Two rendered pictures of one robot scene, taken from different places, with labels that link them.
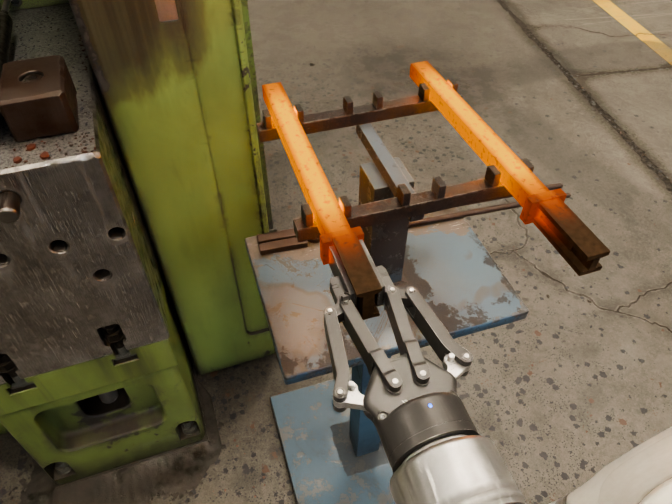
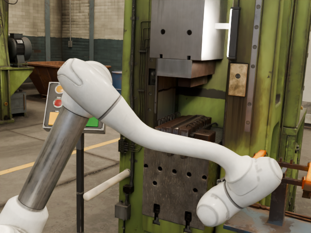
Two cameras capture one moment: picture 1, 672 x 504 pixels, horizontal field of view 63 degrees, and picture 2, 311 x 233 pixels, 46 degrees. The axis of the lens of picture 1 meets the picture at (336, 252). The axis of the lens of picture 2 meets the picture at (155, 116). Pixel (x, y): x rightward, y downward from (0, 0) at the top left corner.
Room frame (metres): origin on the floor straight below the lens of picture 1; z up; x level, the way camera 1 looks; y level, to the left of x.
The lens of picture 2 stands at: (-0.88, -0.76, 1.45)
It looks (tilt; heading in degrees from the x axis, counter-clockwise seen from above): 11 degrees down; 45
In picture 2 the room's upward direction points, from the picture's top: 2 degrees clockwise
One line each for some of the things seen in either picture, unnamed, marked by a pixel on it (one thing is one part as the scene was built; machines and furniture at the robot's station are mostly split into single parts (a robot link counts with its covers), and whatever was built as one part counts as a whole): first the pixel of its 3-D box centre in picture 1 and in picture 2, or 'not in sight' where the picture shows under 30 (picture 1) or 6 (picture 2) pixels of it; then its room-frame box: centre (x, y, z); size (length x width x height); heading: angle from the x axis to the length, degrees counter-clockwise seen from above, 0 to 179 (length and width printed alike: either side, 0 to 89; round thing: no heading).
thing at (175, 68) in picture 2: not in sight; (188, 66); (0.79, 0.65, 1.32); 0.42 x 0.20 x 0.10; 20
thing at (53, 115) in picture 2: not in sight; (56, 119); (0.17, 1.06, 1.01); 0.07 x 0.05 x 0.07; 135
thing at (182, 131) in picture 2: not in sight; (184, 126); (0.79, 0.65, 0.96); 0.42 x 0.20 x 0.09; 20
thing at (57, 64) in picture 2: not in sight; (65, 82); (3.84, 7.00, 0.43); 1.89 x 1.20 x 0.85; 100
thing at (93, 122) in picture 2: not in sight; (91, 120); (0.31, 0.92, 1.01); 0.07 x 0.05 x 0.07; 135
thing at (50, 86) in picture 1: (40, 97); (205, 137); (0.71, 0.43, 0.95); 0.12 x 0.08 x 0.06; 20
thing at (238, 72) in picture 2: not in sight; (238, 79); (0.82, 0.32, 1.27); 0.09 x 0.02 x 0.17; 110
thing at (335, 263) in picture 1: (342, 278); not in sight; (0.37, -0.01, 0.94); 0.07 x 0.01 x 0.03; 17
